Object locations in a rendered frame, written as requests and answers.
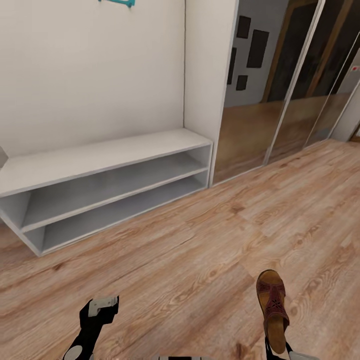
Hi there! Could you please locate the sandal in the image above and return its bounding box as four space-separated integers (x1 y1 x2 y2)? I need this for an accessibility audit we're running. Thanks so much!
256 269 290 354

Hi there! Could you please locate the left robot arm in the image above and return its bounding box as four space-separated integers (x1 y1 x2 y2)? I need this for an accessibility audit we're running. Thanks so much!
63 297 119 360

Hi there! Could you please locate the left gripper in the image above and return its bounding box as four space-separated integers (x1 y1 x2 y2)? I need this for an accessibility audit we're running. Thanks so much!
79 302 119 336

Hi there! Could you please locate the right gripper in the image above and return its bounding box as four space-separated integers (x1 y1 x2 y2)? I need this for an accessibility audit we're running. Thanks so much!
265 336 293 360

